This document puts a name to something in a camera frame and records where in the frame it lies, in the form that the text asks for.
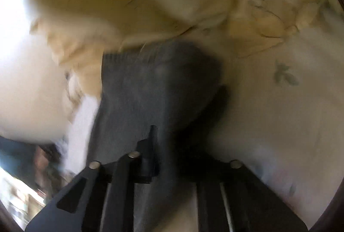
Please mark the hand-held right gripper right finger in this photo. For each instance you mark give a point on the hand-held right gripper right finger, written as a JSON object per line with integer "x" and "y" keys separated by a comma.
{"x": 209, "y": 199}

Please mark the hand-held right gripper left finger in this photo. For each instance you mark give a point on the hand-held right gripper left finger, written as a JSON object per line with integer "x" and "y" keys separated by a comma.
{"x": 146, "y": 162}

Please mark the grey pants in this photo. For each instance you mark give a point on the grey pants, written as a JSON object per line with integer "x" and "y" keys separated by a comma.
{"x": 139, "y": 92}

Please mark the white floral bed sheet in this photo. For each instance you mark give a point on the white floral bed sheet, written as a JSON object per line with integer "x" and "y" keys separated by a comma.
{"x": 268, "y": 119}

